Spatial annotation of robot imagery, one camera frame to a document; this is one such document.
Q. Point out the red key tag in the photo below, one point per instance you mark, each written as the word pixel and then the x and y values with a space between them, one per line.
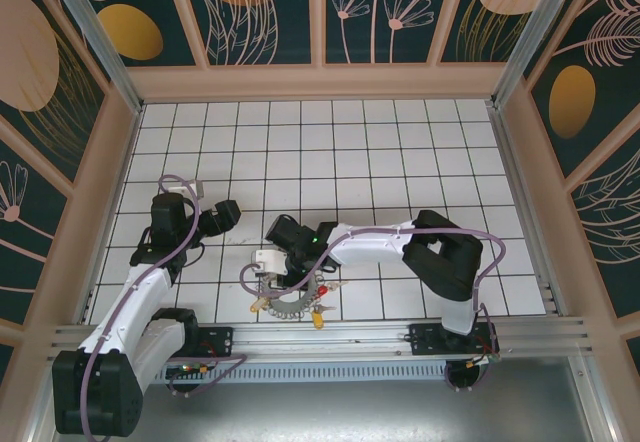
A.
pixel 322 291

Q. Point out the silver key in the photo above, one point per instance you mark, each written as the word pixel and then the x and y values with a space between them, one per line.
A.
pixel 327 307
pixel 340 284

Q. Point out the grey keyring holder with rings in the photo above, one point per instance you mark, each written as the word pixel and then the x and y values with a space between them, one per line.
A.
pixel 292 304

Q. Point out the gold key tag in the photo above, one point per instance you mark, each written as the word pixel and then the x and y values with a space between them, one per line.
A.
pixel 257 305

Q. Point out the yellow key tag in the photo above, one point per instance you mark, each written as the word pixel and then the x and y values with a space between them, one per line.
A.
pixel 316 318

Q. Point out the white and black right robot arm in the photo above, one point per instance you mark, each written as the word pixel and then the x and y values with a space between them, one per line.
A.
pixel 370 244

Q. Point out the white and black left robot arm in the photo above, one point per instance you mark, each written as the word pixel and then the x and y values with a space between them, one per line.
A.
pixel 130 312

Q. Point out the grey metal sheet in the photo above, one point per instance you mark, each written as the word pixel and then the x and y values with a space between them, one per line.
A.
pixel 320 412

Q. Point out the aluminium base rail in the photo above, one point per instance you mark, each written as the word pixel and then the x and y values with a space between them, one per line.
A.
pixel 320 337

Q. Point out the small black base plate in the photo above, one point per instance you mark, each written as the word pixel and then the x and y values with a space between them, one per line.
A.
pixel 220 337

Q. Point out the wide black base plate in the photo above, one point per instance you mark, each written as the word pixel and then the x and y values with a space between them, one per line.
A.
pixel 425 337

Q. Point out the aluminium corner post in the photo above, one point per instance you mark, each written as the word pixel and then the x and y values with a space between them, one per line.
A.
pixel 100 47
pixel 525 37

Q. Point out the aluminium side rail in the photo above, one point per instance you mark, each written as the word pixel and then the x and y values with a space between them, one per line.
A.
pixel 520 202

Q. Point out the aluminium frame rail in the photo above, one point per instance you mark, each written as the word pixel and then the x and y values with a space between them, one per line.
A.
pixel 595 402
pixel 42 422

